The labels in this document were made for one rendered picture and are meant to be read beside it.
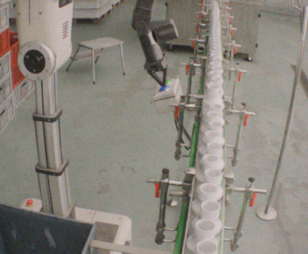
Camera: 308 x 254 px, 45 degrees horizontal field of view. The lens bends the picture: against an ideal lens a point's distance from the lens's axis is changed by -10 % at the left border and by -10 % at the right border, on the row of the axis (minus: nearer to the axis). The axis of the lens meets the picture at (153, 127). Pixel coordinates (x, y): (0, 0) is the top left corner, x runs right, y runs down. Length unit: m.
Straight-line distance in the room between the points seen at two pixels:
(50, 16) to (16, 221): 0.70
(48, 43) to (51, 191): 0.68
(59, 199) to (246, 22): 4.32
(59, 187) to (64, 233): 0.68
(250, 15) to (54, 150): 4.32
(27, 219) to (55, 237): 0.09
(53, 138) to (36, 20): 0.51
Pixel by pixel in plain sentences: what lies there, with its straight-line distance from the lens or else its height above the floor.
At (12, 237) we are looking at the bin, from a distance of 1.20.
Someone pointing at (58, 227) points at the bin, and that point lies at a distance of 1.08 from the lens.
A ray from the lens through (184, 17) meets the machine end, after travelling 5.59.
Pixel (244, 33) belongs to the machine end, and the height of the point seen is 0.42.
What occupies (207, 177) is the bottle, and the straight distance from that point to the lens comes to 0.84.
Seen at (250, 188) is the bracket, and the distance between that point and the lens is 0.95.
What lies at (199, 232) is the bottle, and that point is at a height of 1.16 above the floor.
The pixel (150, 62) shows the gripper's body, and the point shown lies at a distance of 1.33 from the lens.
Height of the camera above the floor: 1.63
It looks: 27 degrees down
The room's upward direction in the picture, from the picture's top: 3 degrees clockwise
